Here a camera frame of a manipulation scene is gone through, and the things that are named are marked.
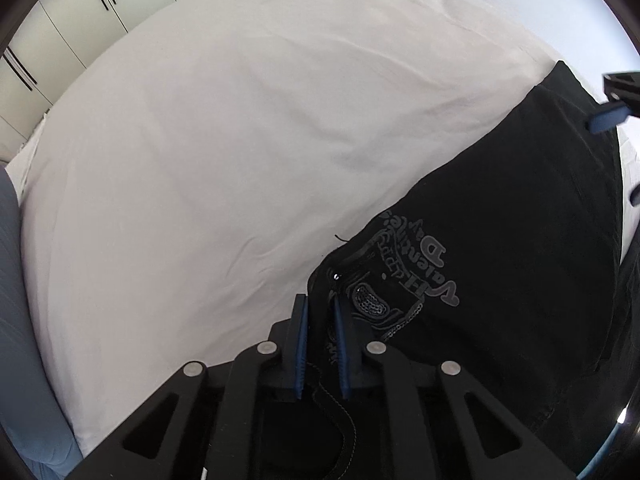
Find black jeans pants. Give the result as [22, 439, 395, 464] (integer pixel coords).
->
[278, 60, 640, 480]

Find blue rolled duvet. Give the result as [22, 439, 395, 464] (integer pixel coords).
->
[1, 171, 82, 479]

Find cream wardrobe with black handles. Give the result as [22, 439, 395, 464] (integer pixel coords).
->
[1, 0, 175, 165]

